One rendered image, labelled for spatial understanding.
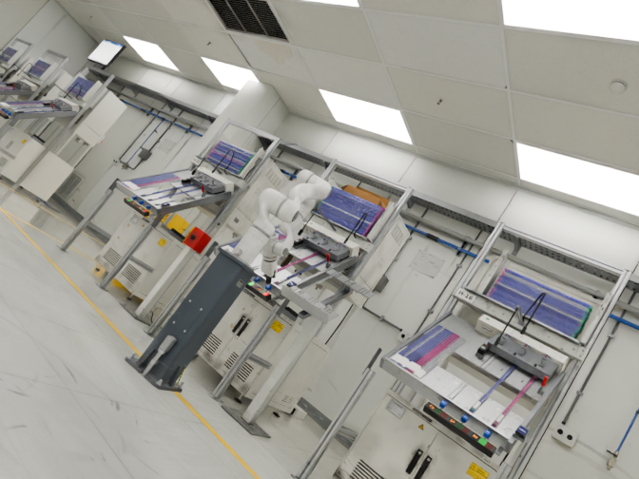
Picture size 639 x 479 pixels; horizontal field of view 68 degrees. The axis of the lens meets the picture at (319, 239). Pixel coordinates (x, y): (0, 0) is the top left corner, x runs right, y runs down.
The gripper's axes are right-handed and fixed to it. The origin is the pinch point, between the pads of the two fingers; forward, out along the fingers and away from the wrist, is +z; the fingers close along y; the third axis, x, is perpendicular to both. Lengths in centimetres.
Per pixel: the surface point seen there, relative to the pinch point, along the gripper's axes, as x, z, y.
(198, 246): 9, 20, -90
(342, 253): 62, -1, 6
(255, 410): -37, 54, 36
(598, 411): 186, 103, 173
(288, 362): -14, 32, 36
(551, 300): 93, -17, 132
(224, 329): -7, 56, -35
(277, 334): 7.1, 43.0, 3.2
